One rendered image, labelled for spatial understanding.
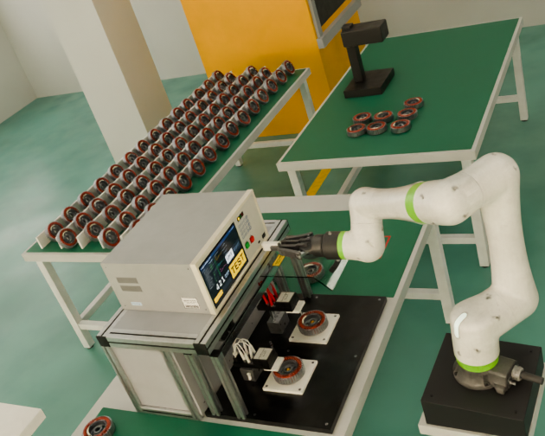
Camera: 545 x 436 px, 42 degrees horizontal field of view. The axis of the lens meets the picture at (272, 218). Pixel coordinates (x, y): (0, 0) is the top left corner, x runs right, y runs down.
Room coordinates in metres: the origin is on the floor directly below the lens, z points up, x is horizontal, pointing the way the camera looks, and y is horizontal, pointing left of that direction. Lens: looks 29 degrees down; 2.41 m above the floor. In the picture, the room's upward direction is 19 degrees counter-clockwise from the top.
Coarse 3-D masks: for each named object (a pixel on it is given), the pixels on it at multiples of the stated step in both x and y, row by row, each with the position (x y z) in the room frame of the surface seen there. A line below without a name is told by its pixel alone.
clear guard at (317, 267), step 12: (276, 252) 2.18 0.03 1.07; (288, 264) 2.08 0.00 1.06; (300, 264) 2.05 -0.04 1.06; (312, 264) 2.03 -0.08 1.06; (324, 264) 2.02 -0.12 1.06; (264, 276) 2.06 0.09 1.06; (276, 276) 2.03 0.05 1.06; (288, 276) 2.01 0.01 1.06; (300, 276) 1.98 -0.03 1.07; (312, 276) 1.96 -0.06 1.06; (324, 276) 1.97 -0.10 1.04; (336, 276) 1.98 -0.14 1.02
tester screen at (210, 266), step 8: (232, 232) 2.05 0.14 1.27; (224, 240) 2.01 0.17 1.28; (232, 240) 2.04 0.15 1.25; (216, 248) 1.96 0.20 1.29; (224, 248) 1.99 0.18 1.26; (240, 248) 2.06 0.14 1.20; (216, 256) 1.95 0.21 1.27; (224, 256) 1.98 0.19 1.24; (208, 264) 1.91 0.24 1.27; (216, 264) 1.94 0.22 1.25; (224, 264) 1.97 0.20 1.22; (208, 272) 1.90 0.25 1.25; (216, 272) 1.92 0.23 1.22; (224, 272) 1.96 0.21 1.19; (208, 280) 1.88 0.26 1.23; (216, 280) 1.91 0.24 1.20; (232, 280) 1.97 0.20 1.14; (208, 288) 1.87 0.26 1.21; (216, 304) 1.88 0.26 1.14
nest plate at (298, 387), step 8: (304, 360) 1.90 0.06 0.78; (312, 360) 1.88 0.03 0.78; (312, 368) 1.85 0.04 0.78; (272, 376) 1.87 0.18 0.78; (304, 376) 1.82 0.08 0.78; (272, 384) 1.83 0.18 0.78; (280, 384) 1.82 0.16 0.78; (296, 384) 1.80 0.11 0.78; (304, 384) 1.78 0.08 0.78; (280, 392) 1.80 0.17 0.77; (288, 392) 1.78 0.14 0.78; (296, 392) 1.76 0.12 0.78
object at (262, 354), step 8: (256, 352) 1.91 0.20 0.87; (264, 352) 1.90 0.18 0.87; (272, 352) 1.89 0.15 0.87; (240, 360) 1.93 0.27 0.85; (256, 360) 1.88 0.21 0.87; (264, 360) 1.86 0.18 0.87; (272, 360) 1.88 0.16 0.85; (280, 360) 1.88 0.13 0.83; (256, 368) 1.88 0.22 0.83; (264, 368) 1.86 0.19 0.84; (272, 368) 1.86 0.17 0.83
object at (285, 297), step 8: (280, 296) 2.11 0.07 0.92; (288, 296) 2.10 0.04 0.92; (296, 296) 2.10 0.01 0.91; (264, 304) 2.13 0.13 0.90; (280, 304) 2.08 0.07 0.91; (288, 304) 2.06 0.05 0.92; (296, 304) 2.09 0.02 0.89; (304, 304) 2.09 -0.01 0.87; (288, 312) 2.07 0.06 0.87; (296, 312) 2.05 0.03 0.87; (272, 320) 2.12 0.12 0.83
